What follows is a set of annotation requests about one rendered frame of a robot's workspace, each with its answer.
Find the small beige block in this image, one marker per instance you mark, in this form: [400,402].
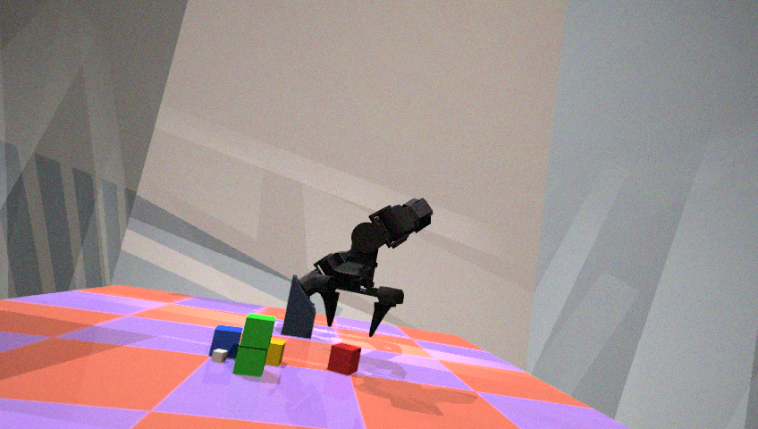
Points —
[219,355]

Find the green block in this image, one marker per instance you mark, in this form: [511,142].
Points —
[249,361]
[257,332]

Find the yellow block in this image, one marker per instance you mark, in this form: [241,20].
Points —
[274,353]

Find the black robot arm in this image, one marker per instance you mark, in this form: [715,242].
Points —
[392,227]

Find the red block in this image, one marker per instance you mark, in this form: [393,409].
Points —
[344,359]

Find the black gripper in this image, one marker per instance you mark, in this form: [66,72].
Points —
[388,297]

